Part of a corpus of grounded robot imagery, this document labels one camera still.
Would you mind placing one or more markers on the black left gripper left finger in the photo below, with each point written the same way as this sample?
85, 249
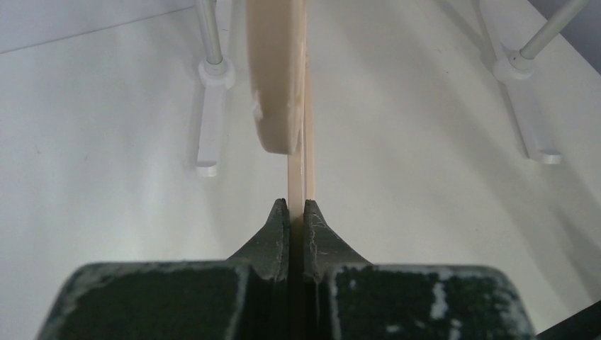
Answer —
242, 297

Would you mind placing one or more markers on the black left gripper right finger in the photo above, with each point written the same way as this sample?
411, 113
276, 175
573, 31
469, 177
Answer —
352, 298

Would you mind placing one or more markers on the beige plastic hanger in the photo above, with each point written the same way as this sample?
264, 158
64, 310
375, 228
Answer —
276, 42

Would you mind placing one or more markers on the silver clothes rack frame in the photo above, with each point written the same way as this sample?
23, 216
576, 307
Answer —
514, 67

